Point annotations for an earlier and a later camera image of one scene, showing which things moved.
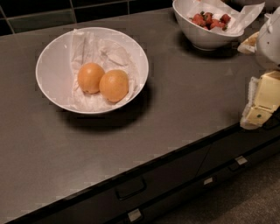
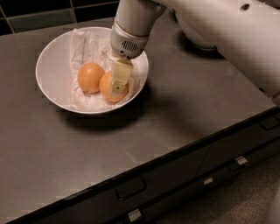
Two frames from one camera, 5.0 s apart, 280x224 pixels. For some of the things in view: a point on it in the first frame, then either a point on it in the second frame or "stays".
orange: x=89 y=77 stays
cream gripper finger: x=263 y=98 to x=129 y=45
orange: x=114 y=85 stays
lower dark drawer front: x=153 y=212 stays
